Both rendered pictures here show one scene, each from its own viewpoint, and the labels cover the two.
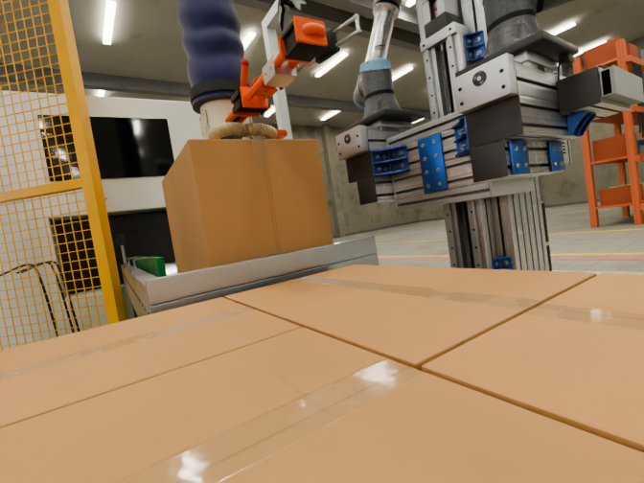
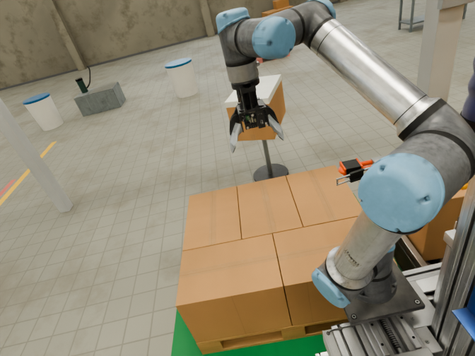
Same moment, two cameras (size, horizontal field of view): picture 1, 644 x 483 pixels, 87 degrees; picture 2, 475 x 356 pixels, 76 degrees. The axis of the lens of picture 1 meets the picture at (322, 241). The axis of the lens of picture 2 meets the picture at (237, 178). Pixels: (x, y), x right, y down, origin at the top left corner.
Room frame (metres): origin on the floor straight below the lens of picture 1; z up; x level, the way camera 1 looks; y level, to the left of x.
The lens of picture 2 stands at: (1.02, -1.24, 1.94)
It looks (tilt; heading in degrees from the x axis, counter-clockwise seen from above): 34 degrees down; 127
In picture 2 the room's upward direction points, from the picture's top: 15 degrees counter-clockwise
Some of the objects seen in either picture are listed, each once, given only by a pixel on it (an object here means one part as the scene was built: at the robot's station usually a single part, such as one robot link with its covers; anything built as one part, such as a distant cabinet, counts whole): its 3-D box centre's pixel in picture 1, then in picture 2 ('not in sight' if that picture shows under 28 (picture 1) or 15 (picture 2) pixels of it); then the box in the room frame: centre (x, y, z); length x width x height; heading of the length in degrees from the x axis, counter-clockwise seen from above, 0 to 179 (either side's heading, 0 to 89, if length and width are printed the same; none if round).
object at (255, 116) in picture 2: not in sight; (249, 103); (0.64, -0.60, 1.66); 0.09 x 0.08 x 0.12; 125
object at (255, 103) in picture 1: (250, 103); not in sight; (1.07, 0.15, 1.08); 0.10 x 0.08 x 0.06; 121
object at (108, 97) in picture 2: not in sight; (97, 87); (-5.49, 3.08, 0.45); 0.91 x 0.72 x 0.90; 35
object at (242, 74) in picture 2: not in sight; (244, 70); (0.64, -0.60, 1.74); 0.08 x 0.08 x 0.05
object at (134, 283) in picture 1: (134, 286); not in sight; (1.79, 1.02, 0.50); 2.31 x 0.05 x 0.19; 32
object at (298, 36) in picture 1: (302, 41); (350, 167); (0.77, -0.02, 1.08); 0.08 x 0.07 x 0.05; 31
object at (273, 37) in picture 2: not in sight; (271, 36); (0.74, -0.63, 1.82); 0.11 x 0.11 x 0.08; 65
